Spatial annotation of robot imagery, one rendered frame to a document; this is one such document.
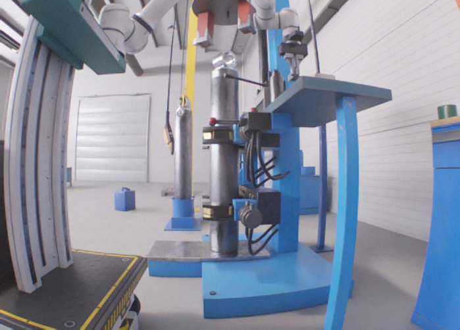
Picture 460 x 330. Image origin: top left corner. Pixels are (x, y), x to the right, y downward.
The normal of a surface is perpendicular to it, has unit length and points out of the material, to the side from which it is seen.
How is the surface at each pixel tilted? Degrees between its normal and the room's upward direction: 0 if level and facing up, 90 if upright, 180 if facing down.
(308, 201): 90
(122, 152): 90
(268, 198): 90
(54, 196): 90
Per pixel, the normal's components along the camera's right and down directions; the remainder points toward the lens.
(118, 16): 0.73, -0.02
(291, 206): 0.11, -0.04
